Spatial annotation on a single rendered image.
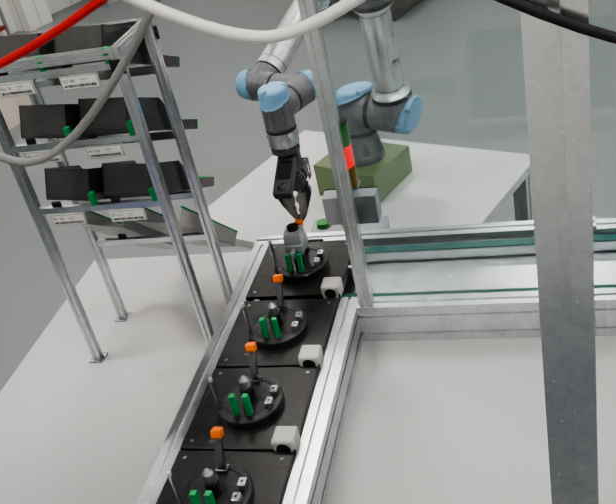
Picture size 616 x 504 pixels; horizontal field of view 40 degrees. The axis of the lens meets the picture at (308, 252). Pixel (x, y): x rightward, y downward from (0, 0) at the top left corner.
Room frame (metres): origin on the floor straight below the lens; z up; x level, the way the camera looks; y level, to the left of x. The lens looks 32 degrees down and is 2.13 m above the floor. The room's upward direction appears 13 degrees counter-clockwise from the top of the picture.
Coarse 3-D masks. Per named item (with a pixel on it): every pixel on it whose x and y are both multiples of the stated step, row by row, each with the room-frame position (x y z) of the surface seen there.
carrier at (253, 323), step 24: (240, 312) 1.68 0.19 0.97; (264, 312) 1.63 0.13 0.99; (288, 312) 1.61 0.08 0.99; (312, 312) 1.61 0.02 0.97; (240, 336) 1.58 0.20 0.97; (264, 336) 1.53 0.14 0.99; (288, 336) 1.52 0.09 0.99; (312, 336) 1.52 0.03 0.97; (240, 360) 1.50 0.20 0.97; (264, 360) 1.48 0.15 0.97; (288, 360) 1.46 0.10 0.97; (312, 360) 1.42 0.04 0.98
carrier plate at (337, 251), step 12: (336, 240) 1.90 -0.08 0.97; (276, 252) 1.91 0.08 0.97; (336, 252) 1.84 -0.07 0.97; (348, 252) 1.83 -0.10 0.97; (264, 264) 1.87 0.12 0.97; (336, 264) 1.79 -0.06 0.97; (348, 264) 1.78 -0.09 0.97; (264, 276) 1.81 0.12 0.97; (324, 276) 1.75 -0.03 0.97; (336, 276) 1.74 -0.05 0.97; (252, 288) 1.77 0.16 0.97; (264, 288) 1.76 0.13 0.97; (288, 288) 1.73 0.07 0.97; (300, 288) 1.72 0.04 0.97; (312, 288) 1.71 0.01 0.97; (252, 300) 1.73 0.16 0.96; (264, 300) 1.72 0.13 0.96
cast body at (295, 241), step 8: (288, 224) 1.82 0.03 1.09; (296, 224) 1.81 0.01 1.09; (288, 232) 1.80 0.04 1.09; (296, 232) 1.79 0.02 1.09; (304, 232) 1.82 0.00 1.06; (288, 240) 1.79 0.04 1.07; (296, 240) 1.79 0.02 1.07; (304, 240) 1.81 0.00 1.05; (288, 248) 1.79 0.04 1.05; (296, 248) 1.78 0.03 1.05; (304, 248) 1.80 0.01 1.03
